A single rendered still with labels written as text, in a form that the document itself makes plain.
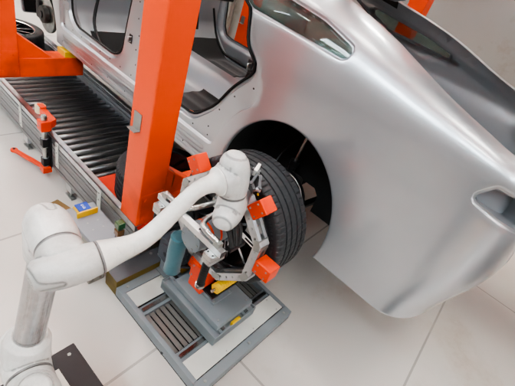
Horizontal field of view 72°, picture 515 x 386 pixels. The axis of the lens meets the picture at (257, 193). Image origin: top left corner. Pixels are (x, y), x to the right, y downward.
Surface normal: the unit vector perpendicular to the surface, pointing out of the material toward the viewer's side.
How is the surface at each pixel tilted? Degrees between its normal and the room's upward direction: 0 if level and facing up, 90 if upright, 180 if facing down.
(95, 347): 0
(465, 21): 90
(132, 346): 0
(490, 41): 90
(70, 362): 0
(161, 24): 90
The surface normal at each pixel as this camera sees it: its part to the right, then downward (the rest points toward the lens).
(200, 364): 0.30, -0.77
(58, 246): 0.22, -0.65
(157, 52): -0.64, 0.27
